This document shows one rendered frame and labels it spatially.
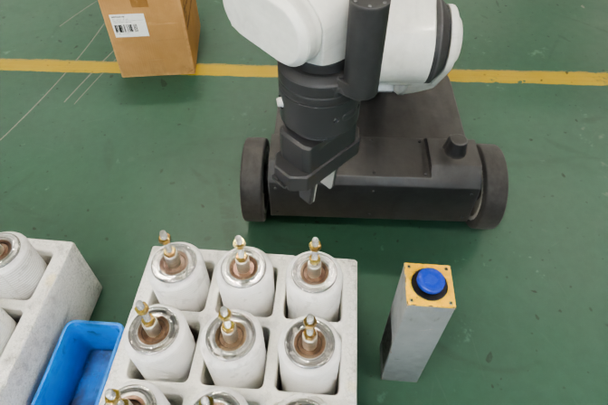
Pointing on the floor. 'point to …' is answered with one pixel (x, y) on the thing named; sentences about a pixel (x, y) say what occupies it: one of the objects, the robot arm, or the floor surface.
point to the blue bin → (80, 363)
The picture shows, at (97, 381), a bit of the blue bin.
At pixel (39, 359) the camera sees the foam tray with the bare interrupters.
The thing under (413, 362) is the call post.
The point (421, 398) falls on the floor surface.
